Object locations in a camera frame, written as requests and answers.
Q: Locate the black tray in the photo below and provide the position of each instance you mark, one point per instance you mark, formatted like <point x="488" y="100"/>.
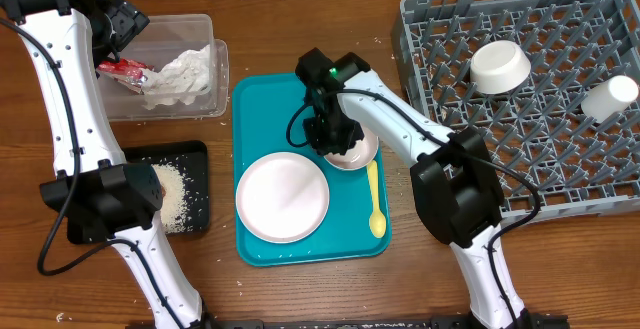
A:
<point x="195" y="169"/>

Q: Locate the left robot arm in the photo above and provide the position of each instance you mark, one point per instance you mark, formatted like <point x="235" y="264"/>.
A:
<point x="64" y="41"/>

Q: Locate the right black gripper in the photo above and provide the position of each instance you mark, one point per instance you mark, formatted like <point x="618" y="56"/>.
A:
<point x="324" y="145"/>

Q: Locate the yellow plastic spoon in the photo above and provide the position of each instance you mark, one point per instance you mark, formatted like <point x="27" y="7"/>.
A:
<point x="377" y="220"/>

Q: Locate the white napkin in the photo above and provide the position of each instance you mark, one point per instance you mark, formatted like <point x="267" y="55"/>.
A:
<point x="189" y="72"/>
<point x="158" y="85"/>

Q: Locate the white cup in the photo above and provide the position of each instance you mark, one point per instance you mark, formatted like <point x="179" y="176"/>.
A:
<point x="610" y="97"/>

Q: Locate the clear plastic bin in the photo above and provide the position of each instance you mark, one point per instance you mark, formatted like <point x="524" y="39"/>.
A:
<point x="162" y="41"/>

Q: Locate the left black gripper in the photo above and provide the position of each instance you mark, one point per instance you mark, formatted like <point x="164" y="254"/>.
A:
<point x="129" y="21"/>

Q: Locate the teal serving tray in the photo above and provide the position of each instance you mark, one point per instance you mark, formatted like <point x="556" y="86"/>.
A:
<point x="262" y="107"/>

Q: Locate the large white plate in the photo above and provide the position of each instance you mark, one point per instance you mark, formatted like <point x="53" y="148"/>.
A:
<point x="282" y="198"/>

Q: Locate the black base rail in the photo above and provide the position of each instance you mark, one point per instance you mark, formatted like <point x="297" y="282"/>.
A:
<point x="460" y="321"/>

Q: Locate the grey dishwasher rack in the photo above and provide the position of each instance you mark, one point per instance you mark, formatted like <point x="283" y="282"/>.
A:
<point x="581" y="166"/>

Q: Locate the red snack wrapper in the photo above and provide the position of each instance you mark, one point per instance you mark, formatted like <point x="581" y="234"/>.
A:
<point x="127" y="72"/>

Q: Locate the spilled rice pile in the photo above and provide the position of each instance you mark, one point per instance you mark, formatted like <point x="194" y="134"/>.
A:
<point x="174" y="211"/>

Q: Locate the pale green bowl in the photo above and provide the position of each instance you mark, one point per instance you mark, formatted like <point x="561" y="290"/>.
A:
<point x="499" y="67"/>

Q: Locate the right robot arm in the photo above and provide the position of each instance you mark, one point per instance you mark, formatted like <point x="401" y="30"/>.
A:
<point x="456" y="189"/>

